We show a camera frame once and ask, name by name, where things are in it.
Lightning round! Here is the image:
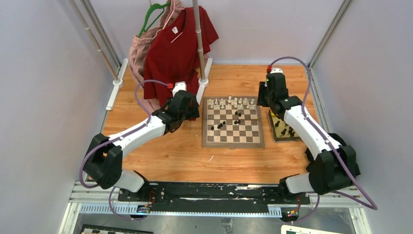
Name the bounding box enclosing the gold metal tray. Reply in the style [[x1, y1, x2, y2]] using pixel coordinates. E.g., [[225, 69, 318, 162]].
[[267, 110, 301, 143]]

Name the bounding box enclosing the green clothes hanger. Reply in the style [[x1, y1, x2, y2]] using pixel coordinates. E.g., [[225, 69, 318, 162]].
[[137, 1, 171, 38]]

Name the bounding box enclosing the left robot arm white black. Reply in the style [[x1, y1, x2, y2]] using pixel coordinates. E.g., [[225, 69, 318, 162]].
[[79, 90, 200, 201]]

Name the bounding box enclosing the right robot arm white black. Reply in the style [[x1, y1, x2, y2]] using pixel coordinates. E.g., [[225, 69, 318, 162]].
[[257, 69, 360, 204]]

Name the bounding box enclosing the white clothes rack frame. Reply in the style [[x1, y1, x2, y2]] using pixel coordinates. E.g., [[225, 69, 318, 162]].
[[68, 0, 213, 111]]

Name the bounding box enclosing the white chess piece row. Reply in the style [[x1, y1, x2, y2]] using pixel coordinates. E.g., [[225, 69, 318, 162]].
[[203, 96, 258, 110]]

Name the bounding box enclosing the pink garment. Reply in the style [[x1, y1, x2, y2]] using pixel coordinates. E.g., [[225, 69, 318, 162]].
[[128, 0, 185, 117]]

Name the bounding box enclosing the black mounting rail base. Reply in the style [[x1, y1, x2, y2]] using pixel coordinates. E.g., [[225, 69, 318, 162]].
[[117, 181, 310, 214]]

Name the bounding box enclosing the red t-shirt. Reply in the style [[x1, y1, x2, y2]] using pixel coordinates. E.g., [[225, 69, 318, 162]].
[[143, 7, 200, 106]]

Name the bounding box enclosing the wooden chess board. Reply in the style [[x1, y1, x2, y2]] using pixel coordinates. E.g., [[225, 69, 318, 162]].
[[202, 97, 265, 149]]

